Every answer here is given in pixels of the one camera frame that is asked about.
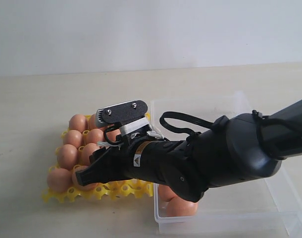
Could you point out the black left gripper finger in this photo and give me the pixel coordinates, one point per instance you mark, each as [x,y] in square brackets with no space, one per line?
[99,157]

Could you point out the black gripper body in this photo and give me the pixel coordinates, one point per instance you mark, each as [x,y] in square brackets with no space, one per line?
[159,161]

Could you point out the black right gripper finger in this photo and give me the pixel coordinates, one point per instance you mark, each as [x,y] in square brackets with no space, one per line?
[108,172]

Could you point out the brown egg nine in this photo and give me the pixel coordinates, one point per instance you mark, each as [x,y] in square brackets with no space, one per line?
[87,151]

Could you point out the brown egg fourteen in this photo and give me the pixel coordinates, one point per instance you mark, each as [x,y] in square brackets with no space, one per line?
[94,136]

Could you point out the brown egg seven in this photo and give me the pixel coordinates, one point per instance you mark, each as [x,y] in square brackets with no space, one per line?
[67,156]

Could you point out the brown egg eight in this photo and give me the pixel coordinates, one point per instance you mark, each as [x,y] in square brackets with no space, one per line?
[73,137]

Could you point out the brown egg two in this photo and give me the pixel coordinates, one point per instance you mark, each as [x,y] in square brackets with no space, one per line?
[92,122]

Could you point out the brown egg one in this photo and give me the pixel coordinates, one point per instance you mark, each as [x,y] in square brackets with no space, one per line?
[78,122]

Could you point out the brown egg thirteen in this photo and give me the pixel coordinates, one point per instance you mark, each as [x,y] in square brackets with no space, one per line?
[166,193]

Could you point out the brown egg five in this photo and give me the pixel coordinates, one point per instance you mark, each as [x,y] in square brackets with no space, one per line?
[59,180]

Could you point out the brown egg fifteen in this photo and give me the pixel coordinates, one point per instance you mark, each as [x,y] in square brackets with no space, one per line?
[178,207]

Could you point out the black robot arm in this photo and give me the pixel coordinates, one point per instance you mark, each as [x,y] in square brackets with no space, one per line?
[224,152]

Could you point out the yellow plastic egg tray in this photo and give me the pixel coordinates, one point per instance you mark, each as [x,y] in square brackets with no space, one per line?
[113,190]

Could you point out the clear plastic container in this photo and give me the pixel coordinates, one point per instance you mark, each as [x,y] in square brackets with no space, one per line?
[236,205]

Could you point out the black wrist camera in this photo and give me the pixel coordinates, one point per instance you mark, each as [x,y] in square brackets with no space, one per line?
[128,117]

